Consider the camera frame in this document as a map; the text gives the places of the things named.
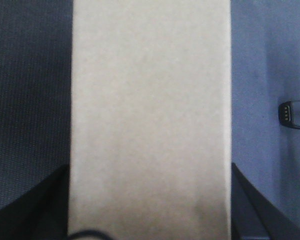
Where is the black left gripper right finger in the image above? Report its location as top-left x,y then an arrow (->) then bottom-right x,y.
231,163 -> 300,240

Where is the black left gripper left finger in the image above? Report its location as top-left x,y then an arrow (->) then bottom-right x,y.
0,164 -> 70,240

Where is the small cardboard package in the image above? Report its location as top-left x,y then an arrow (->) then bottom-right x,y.
68,0 -> 231,240

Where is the orange black barcode scanner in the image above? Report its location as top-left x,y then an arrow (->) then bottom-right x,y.
278,100 -> 300,130

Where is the dark grey conveyor belt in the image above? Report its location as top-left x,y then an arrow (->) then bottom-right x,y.
0,0 -> 300,240

